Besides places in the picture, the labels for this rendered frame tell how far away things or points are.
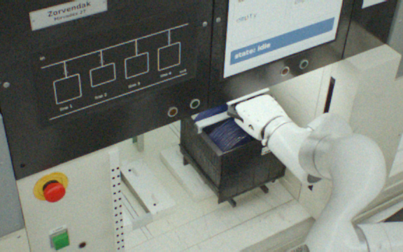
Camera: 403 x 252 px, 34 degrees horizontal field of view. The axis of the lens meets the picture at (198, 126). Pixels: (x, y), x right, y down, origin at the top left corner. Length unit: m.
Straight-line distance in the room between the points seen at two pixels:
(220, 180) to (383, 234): 0.66
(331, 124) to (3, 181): 0.66
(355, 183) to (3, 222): 0.62
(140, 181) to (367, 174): 0.91
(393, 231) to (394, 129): 0.79
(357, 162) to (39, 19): 0.55
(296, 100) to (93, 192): 0.64
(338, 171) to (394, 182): 0.97
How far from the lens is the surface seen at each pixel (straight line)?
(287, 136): 1.48
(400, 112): 1.83
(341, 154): 1.12
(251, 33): 1.28
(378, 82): 1.57
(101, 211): 1.37
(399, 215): 1.95
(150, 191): 1.85
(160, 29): 1.15
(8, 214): 1.25
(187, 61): 1.22
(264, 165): 1.72
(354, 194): 1.08
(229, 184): 1.68
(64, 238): 1.35
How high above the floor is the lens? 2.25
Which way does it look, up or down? 41 degrees down
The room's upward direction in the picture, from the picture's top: 2 degrees clockwise
